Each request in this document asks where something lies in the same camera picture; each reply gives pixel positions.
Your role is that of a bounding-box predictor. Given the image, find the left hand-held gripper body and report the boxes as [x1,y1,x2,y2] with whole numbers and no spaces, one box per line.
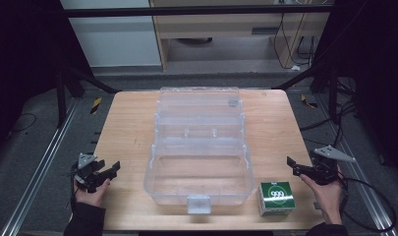
[71,151,103,194]

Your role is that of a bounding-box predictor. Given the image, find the black metal stand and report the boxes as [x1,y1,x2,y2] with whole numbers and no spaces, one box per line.
[54,64,120,130]
[272,62,340,125]

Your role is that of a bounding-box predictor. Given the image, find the wooden desk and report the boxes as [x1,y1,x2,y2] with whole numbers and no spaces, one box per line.
[148,0,331,72]

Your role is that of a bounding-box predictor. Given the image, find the person's left hand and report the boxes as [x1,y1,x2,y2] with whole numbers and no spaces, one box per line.
[73,178,111,208]

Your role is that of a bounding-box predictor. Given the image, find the person's right hand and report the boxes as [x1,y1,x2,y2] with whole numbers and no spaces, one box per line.
[299,165,344,226]

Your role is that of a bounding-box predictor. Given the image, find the white cabinet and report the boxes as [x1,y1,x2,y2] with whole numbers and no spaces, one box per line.
[59,0,162,69]

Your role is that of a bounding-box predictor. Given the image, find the black frame bar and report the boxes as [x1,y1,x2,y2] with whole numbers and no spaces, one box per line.
[60,4,336,19]

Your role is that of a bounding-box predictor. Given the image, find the green and white carton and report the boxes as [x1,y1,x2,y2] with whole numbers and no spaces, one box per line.
[257,181,297,217]

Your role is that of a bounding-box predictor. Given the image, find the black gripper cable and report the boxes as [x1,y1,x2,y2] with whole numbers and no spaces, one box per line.
[336,170,398,234]

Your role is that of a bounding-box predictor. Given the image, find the clear plastic storage box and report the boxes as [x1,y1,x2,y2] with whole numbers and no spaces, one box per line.
[143,86,256,215]

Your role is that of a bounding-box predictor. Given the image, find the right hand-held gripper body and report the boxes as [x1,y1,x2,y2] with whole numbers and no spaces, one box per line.
[309,145,357,187]

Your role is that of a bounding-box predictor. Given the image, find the black floor cable bundle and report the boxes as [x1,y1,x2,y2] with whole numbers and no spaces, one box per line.
[299,78,360,147]

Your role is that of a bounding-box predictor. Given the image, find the aluminium floor rail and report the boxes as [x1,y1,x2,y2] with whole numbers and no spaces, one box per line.
[0,97,81,236]
[315,94,398,236]

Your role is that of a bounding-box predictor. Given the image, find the yellow black striped tape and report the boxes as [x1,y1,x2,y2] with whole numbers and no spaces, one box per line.
[300,93,318,109]
[89,96,103,115]

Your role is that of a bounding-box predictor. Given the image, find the black hanging cables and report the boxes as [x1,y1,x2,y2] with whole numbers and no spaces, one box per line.
[272,12,317,71]

